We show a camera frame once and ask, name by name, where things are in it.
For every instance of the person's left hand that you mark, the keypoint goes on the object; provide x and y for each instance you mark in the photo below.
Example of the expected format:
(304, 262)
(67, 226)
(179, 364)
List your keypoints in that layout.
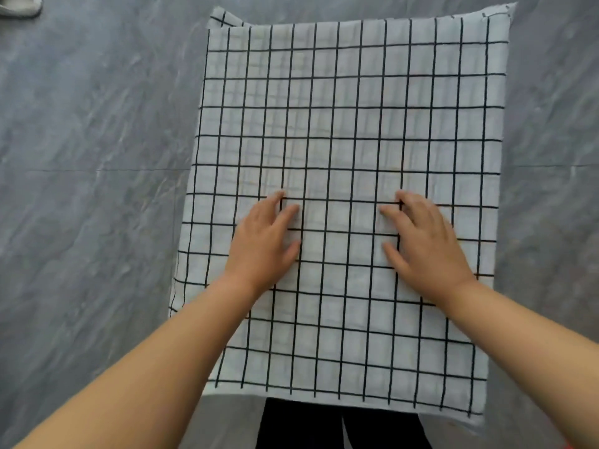
(259, 247)

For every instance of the person's right hand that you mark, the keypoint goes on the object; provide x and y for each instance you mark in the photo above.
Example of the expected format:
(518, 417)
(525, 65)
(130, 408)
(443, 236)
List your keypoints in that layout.
(430, 252)

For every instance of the black white checked tablecloth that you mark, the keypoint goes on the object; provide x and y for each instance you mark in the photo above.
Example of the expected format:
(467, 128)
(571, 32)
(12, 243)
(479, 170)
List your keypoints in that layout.
(327, 112)

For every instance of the person's left forearm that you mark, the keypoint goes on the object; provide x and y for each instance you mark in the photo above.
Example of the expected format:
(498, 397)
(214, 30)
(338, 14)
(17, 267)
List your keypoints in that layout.
(140, 378)

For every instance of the person's right forearm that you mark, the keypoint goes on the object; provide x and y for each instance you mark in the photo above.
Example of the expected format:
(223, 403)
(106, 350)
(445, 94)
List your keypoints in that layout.
(529, 346)

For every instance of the person's black trousers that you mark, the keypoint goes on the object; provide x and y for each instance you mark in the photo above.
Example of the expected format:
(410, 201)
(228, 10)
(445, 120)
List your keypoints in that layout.
(299, 427)

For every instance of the grey white slipper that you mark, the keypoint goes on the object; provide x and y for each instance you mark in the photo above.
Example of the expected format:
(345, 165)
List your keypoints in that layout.
(18, 6)

